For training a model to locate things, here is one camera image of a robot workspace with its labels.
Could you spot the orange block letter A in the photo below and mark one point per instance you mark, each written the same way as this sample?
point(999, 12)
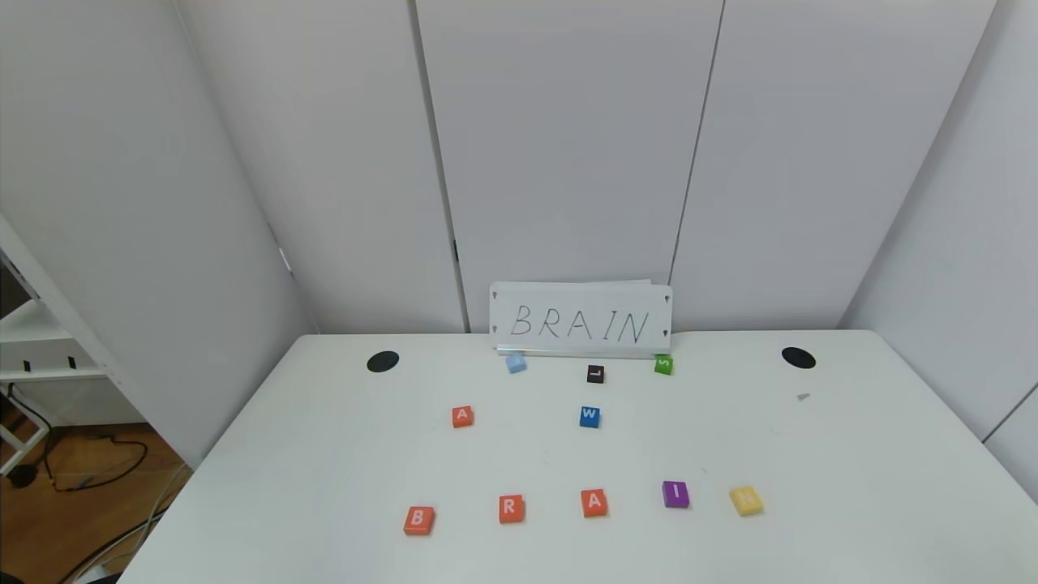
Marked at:
point(594, 502)
point(462, 416)

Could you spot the black table grommet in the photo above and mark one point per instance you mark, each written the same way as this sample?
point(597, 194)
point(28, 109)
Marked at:
point(798, 357)
point(383, 361)

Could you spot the green block letter S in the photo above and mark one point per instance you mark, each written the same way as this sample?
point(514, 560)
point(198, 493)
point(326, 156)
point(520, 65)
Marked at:
point(664, 364)

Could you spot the light blue letter block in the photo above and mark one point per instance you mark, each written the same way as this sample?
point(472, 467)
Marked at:
point(516, 362)

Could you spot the purple block letter I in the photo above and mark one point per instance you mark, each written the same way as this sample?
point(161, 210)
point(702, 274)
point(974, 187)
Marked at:
point(675, 493)

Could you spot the black block letter L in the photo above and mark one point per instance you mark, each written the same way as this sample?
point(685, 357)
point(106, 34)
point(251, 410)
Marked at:
point(595, 373)

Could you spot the yellow letter block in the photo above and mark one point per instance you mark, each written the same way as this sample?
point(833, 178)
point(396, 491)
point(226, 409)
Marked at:
point(746, 500)

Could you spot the white power strip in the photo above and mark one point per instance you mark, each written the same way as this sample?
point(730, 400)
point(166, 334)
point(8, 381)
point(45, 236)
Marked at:
point(96, 577)

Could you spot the white BRAIN sign board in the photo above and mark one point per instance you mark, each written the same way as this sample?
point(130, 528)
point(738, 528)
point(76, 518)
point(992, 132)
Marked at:
point(580, 320)

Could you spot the blue block letter W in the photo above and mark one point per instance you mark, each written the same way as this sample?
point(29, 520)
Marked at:
point(589, 416)

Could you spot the orange block letter R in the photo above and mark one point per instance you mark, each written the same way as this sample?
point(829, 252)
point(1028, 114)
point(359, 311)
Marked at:
point(511, 508)

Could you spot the orange block letter B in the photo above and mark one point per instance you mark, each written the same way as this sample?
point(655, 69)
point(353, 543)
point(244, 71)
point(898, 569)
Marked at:
point(419, 520)

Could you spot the white wall panel bracket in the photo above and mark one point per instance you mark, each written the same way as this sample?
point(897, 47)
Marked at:
point(285, 259)

